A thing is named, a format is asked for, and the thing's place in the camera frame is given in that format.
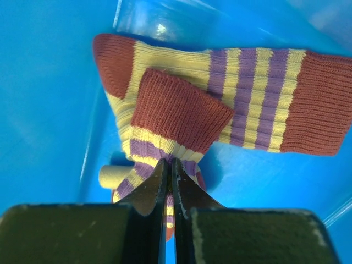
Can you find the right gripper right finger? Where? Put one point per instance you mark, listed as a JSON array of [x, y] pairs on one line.
[[208, 232]]

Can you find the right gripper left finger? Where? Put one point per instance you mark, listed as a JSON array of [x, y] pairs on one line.
[[132, 230]]

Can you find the blue plastic bin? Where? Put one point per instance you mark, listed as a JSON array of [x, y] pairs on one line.
[[57, 129]]

